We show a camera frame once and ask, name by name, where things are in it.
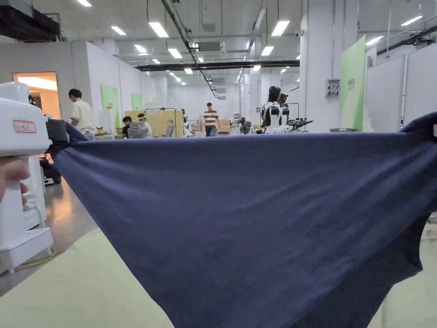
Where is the white and black humanoid robot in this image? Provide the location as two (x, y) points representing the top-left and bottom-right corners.
(260, 85), (314, 135)

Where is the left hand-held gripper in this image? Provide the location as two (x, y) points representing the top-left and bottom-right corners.
(0, 82), (70, 240)

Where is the bed with pale green sheet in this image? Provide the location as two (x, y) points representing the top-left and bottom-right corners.
(0, 223), (437, 328)

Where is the grey electrical box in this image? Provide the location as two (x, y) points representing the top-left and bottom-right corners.
(325, 78), (341, 98)

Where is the green display board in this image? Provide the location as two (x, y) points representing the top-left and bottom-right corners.
(339, 35), (367, 132)

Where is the dark blue shirt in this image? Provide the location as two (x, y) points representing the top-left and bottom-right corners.
(51, 112), (437, 328)

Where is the white machine base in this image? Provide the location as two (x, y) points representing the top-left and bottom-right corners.
(0, 153), (55, 275)

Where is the black wheeled robot base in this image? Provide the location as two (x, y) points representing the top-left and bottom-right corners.
(39, 155), (63, 187)

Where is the yellow cable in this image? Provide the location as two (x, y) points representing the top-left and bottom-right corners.
(15, 247), (56, 272)

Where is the person's left hand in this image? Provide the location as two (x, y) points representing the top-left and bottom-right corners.
(0, 160), (31, 206)

